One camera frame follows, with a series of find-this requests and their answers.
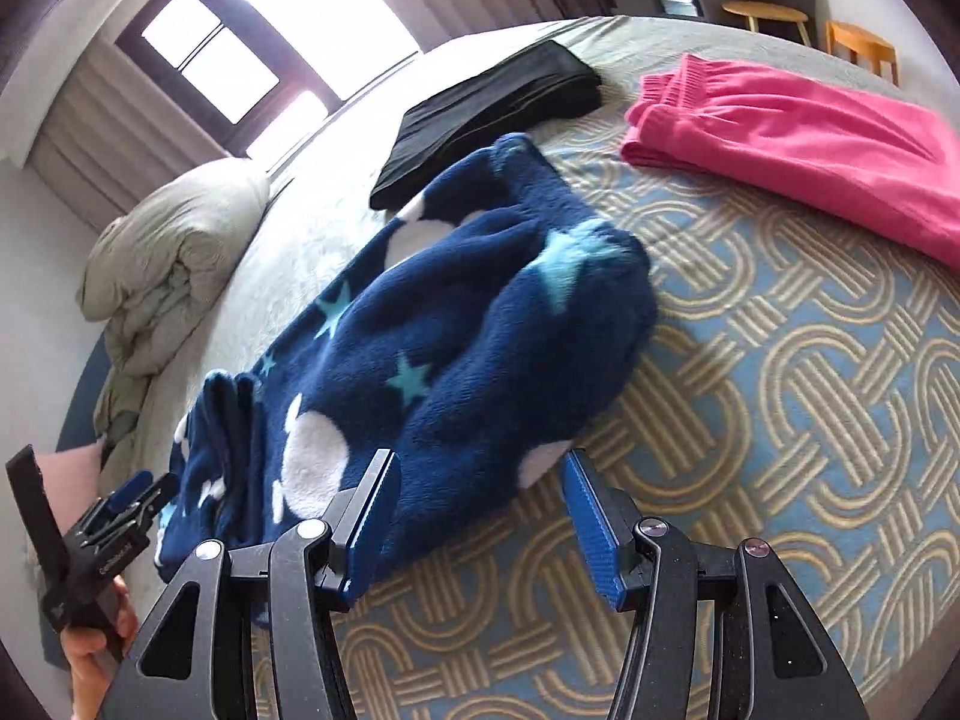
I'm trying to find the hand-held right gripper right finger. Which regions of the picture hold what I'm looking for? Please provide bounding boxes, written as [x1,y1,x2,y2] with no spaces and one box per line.
[562,448,871,720]

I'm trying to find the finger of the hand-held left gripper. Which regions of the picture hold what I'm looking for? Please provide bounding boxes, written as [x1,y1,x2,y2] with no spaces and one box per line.
[112,477,182,541]
[81,469,157,537]

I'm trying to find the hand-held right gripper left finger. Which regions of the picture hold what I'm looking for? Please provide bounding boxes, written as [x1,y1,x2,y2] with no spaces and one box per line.
[101,448,400,720]

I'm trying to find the blue star-print fleece pants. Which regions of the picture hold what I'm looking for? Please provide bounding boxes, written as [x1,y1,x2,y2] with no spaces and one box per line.
[154,133,660,632]

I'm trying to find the black folded pants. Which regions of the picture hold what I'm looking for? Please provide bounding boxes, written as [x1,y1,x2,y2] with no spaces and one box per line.
[368,39,605,212]

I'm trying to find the pink folded pants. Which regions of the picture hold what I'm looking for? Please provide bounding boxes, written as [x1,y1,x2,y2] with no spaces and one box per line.
[619,52,960,272]

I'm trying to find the person's left hand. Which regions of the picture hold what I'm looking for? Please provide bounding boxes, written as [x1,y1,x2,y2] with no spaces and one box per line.
[60,574,141,720]

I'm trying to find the pink pillow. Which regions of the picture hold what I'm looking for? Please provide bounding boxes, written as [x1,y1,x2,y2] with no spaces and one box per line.
[26,441,107,567]

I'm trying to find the dark blue headboard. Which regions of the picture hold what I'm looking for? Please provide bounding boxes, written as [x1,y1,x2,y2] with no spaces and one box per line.
[55,328,115,452]

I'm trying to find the grey rolled duvet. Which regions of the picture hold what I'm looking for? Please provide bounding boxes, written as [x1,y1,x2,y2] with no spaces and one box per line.
[78,157,272,382]

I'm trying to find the dark-framed window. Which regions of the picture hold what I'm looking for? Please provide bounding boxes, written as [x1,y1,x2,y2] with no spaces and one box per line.
[114,0,422,164]

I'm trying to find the yellow wooden stool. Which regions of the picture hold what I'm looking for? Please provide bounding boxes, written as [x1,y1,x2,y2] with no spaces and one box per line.
[824,19,899,86]

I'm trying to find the dark-backed wooden chair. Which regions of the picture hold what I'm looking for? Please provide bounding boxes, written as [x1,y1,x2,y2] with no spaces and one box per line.
[721,0,820,47]

